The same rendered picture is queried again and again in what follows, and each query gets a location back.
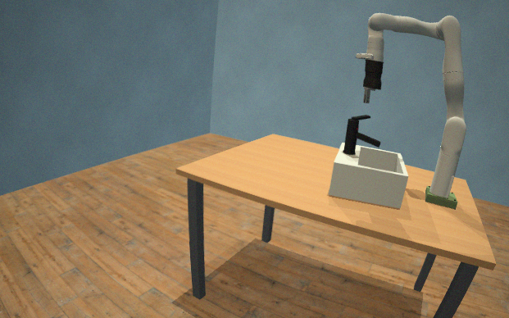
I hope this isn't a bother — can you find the black mixer tap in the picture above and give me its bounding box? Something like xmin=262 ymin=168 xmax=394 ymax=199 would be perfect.
xmin=343 ymin=115 xmax=380 ymax=155

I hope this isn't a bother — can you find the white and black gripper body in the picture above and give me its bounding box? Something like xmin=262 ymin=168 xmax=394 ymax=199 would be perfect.
xmin=356 ymin=48 xmax=384 ymax=89

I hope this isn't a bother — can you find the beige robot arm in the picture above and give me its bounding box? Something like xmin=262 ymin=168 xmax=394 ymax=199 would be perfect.
xmin=367 ymin=13 xmax=466 ymax=198

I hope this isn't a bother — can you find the white square sink basin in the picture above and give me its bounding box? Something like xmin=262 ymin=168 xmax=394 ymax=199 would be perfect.
xmin=329 ymin=143 xmax=408 ymax=208

